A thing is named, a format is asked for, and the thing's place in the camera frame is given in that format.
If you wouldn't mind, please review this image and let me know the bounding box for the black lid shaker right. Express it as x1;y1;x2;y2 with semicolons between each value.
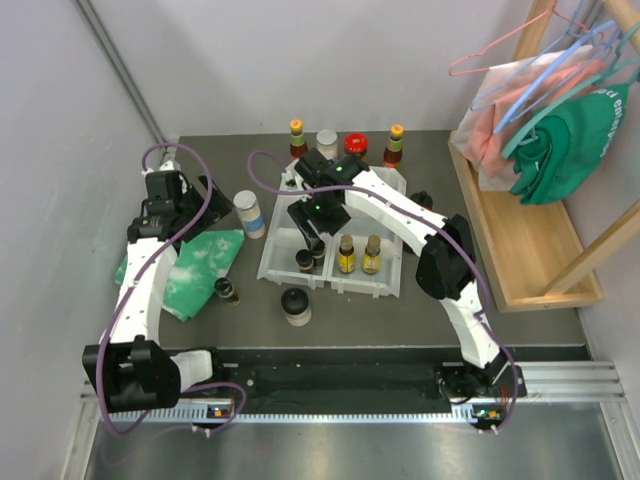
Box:
410;191;434;211

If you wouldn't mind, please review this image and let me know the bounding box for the right white organizer tray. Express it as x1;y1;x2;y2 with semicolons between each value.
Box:
324;163;407;301

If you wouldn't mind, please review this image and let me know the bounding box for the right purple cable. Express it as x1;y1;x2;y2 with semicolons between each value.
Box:
247;150;521;436

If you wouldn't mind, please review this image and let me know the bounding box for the left white organizer tray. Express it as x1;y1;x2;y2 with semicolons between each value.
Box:
257;195;328;290

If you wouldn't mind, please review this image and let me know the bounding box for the orange cap sauce bottle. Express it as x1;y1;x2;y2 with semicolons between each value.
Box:
383;124;404;168
289;119;308;160

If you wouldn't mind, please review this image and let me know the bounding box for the teal hanger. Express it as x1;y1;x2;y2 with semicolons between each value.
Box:
494;21;639;158

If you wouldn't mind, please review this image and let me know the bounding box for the small black cap spice bottle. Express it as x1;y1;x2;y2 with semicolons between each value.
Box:
311;242;326;275

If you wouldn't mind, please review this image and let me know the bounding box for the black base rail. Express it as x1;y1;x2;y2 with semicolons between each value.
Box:
217;346;526;415

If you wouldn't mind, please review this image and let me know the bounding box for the green white cloth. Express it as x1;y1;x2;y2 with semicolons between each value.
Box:
115;230;245;322

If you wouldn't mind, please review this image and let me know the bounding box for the black lid shaker front left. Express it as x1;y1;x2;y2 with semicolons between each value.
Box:
281;288;312;327

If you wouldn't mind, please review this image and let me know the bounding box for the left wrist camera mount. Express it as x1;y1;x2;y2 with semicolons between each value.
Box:
142;159;181;176

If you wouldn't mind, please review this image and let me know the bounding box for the right orange cap sauce bottle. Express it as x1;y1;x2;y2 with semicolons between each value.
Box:
383;124;404;168

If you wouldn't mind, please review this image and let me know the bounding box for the white organizer tray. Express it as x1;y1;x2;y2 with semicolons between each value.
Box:
324;163;407;301
257;195;328;290

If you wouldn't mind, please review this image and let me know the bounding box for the blue hanger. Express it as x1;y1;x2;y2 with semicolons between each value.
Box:
467;20;619;133

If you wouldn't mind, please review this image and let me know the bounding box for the pink hanger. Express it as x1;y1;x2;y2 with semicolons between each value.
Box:
448;0;590;77

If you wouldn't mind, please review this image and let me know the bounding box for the yellow label brown bottle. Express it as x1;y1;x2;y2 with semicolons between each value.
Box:
362;235;381;275
338;234;355;274

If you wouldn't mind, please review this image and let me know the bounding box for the pink white garment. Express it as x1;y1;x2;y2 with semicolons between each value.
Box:
451;45;605;191

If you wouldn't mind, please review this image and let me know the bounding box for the silver lid salt jar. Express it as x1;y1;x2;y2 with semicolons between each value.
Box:
233;190;266;239
316;129;338;161

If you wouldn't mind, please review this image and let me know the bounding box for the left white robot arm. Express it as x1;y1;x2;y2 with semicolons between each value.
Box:
82;169;244;414

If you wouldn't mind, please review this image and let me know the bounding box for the black cap pepper bottle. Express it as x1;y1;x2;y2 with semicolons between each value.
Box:
295;249;315;274
214;277;240;306

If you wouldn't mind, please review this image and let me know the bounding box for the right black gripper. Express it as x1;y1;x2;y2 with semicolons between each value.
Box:
288;190;350;250

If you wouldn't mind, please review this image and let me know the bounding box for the left orange cap sauce bottle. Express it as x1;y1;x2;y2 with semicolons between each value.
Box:
289;119;308;160

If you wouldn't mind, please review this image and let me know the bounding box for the back red lid sauce jar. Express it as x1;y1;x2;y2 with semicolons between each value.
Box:
343;132;369;161

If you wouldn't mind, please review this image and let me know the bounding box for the wooden clothes rack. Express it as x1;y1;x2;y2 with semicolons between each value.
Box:
447;0;640;313

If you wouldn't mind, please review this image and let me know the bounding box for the green garment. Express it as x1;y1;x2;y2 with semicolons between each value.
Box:
508;83;630;205

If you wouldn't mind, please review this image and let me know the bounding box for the left silver lid salt jar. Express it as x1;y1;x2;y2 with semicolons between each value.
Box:
233;190;266;239

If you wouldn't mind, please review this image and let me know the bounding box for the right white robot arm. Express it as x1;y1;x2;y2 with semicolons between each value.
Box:
286;149;514;396

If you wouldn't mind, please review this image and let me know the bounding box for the black lid shaker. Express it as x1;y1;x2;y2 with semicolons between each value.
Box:
281;288;312;327
410;191;434;211

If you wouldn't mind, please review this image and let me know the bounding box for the back silver lid salt jar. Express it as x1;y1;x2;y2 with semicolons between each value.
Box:
316;129;338;161

